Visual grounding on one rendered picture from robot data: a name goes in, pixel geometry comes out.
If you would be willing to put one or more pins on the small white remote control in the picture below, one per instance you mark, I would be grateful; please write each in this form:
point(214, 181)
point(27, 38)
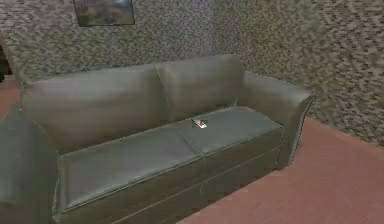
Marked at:
point(200, 123)

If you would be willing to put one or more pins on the grey leather sofa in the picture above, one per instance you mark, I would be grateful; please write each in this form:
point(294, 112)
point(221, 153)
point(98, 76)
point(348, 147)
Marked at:
point(133, 160)

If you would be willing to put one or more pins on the dark framed wall picture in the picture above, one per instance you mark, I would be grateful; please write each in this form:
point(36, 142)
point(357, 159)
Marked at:
point(104, 11)

